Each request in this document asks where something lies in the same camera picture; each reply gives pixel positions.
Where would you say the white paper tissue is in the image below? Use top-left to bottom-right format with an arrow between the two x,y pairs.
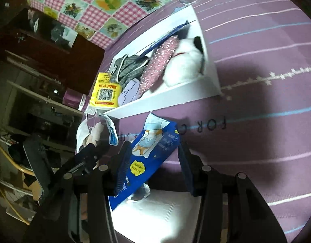
110,189 -> 204,243

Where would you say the small blue white packet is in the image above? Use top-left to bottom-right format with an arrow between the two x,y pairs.
101,115 -> 118,145

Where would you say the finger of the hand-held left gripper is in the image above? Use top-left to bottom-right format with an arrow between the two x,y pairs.
22,136 -> 56,207
69,140 -> 111,175

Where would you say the pink glitter pouch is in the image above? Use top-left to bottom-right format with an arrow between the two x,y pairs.
140,36 -> 181,94

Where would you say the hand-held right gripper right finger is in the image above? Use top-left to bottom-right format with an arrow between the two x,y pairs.
179,144 -> 287,243

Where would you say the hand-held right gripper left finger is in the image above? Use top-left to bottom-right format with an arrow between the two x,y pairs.
29,142 -> 133,243

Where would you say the purple capped white bottle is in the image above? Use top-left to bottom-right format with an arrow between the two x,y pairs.
62,88 -> 88,112

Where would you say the lavender cloth piece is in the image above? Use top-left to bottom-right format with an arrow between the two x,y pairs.
119,78 -> 141,105

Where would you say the blue cartoon tissue packet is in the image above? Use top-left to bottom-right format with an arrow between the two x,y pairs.
109,113 -> 181,210

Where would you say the yellow tissue packet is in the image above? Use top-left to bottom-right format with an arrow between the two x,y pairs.
90,72 -> 121,107

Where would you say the grey plaid cloth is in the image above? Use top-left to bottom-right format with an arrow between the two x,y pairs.
110,54 -> 149,86

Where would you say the white cardboard box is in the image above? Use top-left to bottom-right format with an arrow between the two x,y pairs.
104,5 -> 221,119

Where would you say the dark wooden cabinet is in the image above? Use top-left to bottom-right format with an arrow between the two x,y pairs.
0,7 -> 105,102

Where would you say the yellow metal frame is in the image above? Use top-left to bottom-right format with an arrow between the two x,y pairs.
0,137 -> 36,226

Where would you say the panda plush toy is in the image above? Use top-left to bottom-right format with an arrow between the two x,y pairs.
163,37 -> 206,86

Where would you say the pink checkered printed cloth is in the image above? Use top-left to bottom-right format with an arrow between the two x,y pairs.
28,0 -> 217,50

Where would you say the white cartoon packet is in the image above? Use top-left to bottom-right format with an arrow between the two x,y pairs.
76,120 -> 104,153

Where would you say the dark blue packet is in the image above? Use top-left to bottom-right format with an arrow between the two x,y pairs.
145,20 -> 196,56

